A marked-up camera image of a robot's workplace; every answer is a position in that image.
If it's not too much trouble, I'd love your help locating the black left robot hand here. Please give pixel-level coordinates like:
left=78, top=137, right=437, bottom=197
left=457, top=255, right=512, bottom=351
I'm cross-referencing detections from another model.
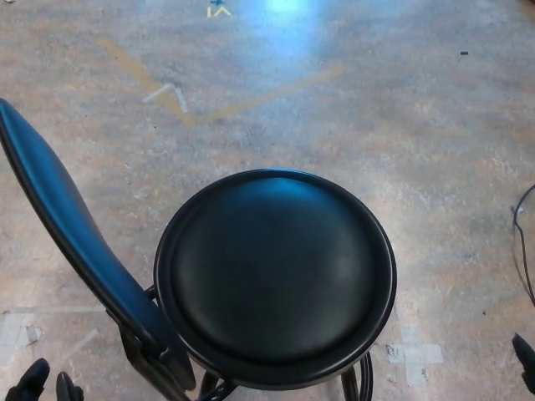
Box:
left=5, top=358, right=85, bottom=401

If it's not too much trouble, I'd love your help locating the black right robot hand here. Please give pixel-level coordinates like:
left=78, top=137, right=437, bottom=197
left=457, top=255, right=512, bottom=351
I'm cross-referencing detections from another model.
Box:
left=512, top=332, right=535, bottom=401

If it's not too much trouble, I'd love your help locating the black swivel chair with backrest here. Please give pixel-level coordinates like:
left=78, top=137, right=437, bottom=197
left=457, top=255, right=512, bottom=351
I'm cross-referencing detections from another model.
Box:
left=0, top=98, right=398, bottom=401

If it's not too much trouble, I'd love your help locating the black cable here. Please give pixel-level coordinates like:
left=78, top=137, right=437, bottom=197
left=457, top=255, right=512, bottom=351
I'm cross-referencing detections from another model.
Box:
left=511, top=183, right=535, bottom=307

